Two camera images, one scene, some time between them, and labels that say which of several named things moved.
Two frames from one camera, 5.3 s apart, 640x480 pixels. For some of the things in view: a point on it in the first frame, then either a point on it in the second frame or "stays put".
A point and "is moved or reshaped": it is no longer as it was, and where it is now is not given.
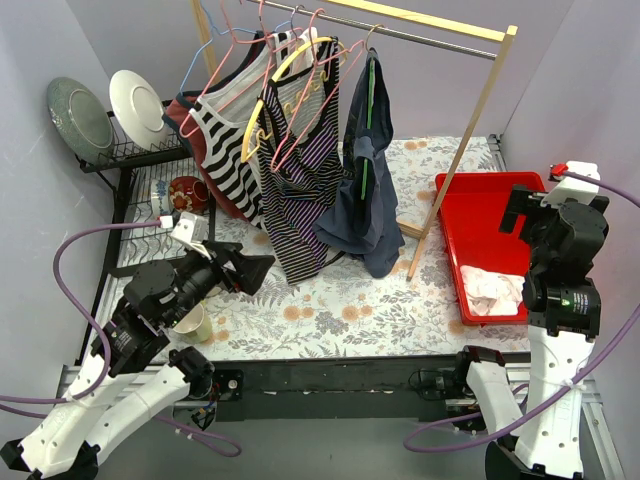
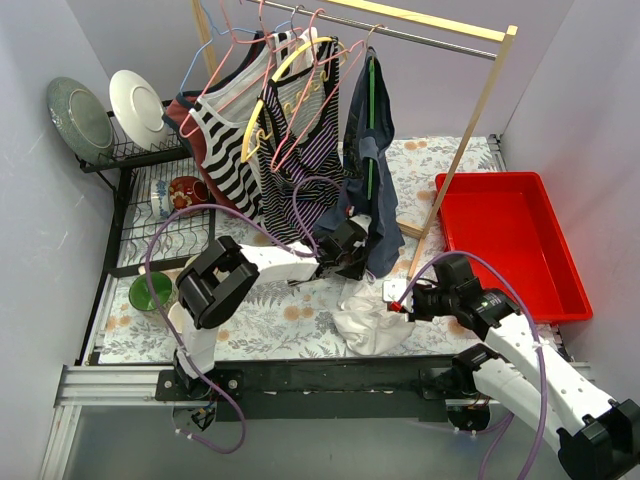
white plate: (140, 108) stays put
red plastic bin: (472, 214) stays put
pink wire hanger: (359, 47) stays put
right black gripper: (523, 211) -> (417, 304)
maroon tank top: (177, 116) stays put
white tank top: (492, 294) is moved or reshaped
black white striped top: (222, 120) stays put
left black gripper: (231, 270) -> (347, 240)
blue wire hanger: (211, 39) stays put
